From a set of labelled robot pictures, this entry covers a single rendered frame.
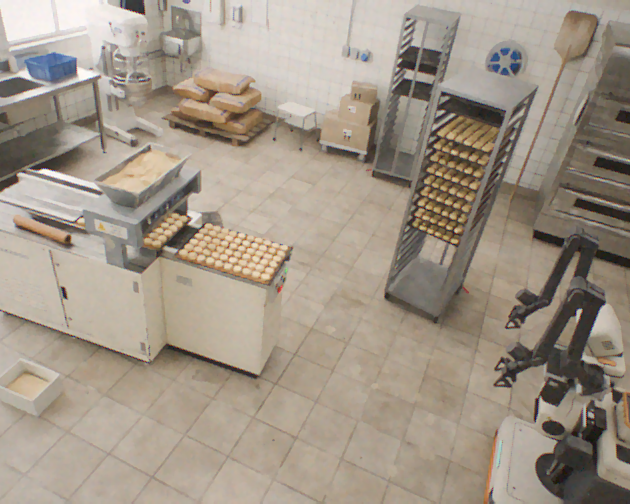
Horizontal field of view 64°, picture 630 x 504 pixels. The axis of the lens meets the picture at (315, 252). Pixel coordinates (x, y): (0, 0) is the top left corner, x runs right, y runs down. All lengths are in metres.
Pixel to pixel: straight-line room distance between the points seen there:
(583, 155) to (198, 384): 3.94
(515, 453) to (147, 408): 2.20
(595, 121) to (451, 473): 3.33
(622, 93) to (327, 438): 3.78
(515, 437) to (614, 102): 3.06
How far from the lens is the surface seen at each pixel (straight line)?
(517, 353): 2.39
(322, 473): 3.18
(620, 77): 5.18
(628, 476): 2.82
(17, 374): 3.71
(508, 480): 3.15
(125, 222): 2.86
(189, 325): 3.40
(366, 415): 3.45
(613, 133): 5.24
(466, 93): 3.34
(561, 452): 2.86
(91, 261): 3.21
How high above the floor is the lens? 2.74
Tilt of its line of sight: 36 degrees down
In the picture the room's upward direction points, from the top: 8 degrees clockwise
